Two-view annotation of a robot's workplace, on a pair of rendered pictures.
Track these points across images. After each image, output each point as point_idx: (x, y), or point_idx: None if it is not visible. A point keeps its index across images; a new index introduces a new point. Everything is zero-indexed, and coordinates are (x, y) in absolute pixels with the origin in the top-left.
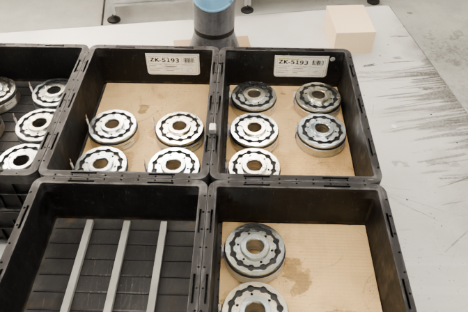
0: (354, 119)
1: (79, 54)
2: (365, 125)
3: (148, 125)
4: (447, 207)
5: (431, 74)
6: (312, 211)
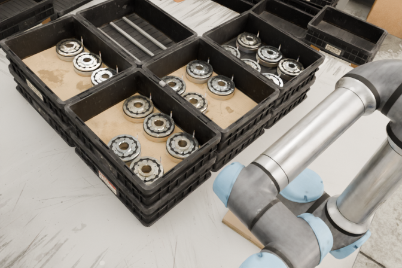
0: None
1: None
2: (91, 132)
3: (214, 103)
4: (33, 213)
5: None
6: None
